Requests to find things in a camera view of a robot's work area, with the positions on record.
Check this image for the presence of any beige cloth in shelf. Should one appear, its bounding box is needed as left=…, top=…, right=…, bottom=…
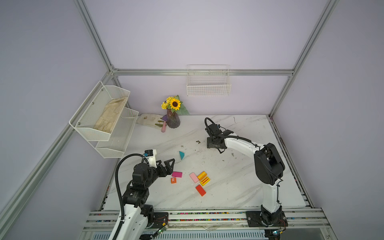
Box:
left=94, top=97, right=128, bottom=134

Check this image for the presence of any teal triangular wood block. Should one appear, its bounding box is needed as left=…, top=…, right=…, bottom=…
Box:
left=179, top=151, right=185, bottom=160

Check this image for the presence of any sunflower bouquet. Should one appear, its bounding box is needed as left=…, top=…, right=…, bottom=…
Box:
left=161, top=95, right=190, bottom=116

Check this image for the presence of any white mesh shelf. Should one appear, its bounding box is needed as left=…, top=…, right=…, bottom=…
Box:
left=96, top=108, right=139, bottom=159
left=69, top=82, right=130, bottom=142

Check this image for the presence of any dark purple glass vase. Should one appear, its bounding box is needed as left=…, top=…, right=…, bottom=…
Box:
left=166, top=109, right=181, bottom=129

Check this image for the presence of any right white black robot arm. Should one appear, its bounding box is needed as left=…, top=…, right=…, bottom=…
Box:
left=205, top=118, right=285, bottom=227

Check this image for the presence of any pink tube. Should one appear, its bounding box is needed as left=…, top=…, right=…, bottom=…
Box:
left=161, top=121, right=167, bottom=133

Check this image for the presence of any red wood block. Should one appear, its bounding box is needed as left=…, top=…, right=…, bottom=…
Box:
left=196, top=185, right=206, bottom=197

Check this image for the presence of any white cloth on table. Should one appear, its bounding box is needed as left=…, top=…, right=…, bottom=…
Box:
left=136, top=114, right=164, bottom=130

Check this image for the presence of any yellow red striped block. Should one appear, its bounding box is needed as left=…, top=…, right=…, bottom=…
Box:
left=200, top=176, right=210, bottom=186

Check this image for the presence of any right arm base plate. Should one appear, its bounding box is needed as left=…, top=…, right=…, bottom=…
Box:
left=246, top=211, right=288, bottom=228

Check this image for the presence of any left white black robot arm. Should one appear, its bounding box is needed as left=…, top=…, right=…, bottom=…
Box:
left=109, top=154, right=175, bottom=240

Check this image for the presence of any white lower mesh shelf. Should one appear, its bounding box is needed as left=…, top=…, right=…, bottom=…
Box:
left=96, top=108, right=139, bottom=159

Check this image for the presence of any aluminium front rail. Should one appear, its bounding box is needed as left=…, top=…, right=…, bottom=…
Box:
left=78, top=207, right=338, bottom=240

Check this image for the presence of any white wire wall basket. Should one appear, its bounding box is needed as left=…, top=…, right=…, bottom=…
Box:
left=187, top=65, right=232, bottom=97

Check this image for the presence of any orange ridged wood block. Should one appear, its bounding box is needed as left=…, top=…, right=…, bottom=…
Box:
left=198, top=171, right=207, bottom=181

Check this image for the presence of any magenta wood block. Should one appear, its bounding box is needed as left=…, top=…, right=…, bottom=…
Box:
left=172, top=172, right=183, bottom=178

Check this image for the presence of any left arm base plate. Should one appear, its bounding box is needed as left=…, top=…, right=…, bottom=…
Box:
left=146, top=212, right=169, bottom=229

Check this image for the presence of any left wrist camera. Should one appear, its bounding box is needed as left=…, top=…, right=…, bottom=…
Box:
left=144, top=150, right=157, bottom=168

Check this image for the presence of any white upper mesh shelf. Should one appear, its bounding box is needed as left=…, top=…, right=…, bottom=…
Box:
left=69, top=82, right=130, bottom=142

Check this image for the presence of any pink wood block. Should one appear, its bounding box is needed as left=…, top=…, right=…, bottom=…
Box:
left=189, top=173, right=200, bottom=183

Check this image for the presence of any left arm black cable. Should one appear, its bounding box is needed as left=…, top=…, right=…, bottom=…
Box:
left=112, top=153, right=148, bottom=240

